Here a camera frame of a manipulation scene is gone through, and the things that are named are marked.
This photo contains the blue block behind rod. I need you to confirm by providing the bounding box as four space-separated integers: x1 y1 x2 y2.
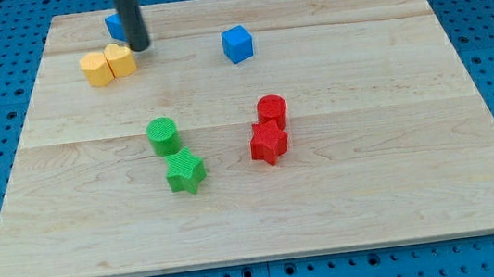
105 14 127 43

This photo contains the blue cube block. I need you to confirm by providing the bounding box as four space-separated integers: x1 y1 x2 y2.
222 25 254 64

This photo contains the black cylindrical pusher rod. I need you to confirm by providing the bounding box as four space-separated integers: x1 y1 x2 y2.
112 0 150 52

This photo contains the green star block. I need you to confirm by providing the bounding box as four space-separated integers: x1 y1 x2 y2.
164 147 207 194

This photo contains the green cylinder block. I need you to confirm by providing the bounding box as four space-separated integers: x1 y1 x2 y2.
146 117 182 157

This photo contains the red star block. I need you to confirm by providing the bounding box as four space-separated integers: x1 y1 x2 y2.
249 120 288 166

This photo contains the wooden board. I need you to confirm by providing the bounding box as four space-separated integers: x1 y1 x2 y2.
0 0 494 277

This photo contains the yellow heart block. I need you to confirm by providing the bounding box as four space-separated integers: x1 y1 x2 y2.
104 44 137 78

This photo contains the red cylinder block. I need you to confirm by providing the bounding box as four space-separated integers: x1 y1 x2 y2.
257 94 287 130

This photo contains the yellow hexagon block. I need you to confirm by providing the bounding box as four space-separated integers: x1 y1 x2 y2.
79 52 114 87

